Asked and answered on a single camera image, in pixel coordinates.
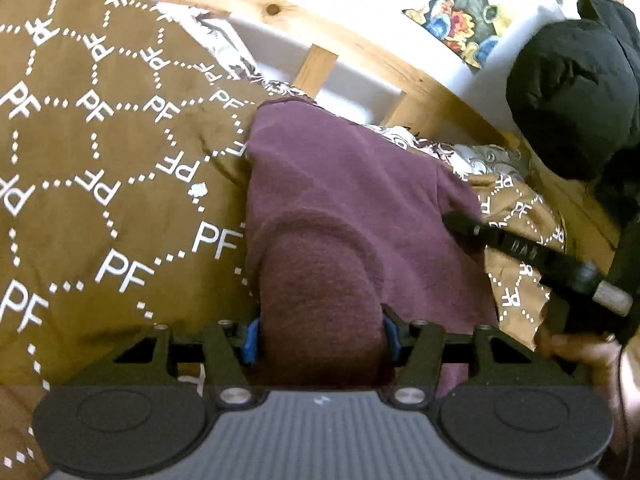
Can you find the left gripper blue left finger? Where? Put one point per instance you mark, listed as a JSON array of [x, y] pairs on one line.
[[251, 342]]

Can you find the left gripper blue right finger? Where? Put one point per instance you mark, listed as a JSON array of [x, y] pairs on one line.
[[396, 331]]

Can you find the maroon garment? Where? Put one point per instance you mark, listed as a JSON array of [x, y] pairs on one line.
[[341, 224]]

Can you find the person's right hand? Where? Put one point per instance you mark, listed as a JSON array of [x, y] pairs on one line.
[[614, 375]]

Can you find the black puffy jacket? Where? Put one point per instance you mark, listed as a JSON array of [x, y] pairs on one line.
[[573, 91]]

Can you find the brown patterned blanket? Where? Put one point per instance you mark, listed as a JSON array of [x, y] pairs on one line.
[[124, 179]]

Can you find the colourful anime group poster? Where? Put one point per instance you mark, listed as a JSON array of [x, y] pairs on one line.
[[469, 28]]

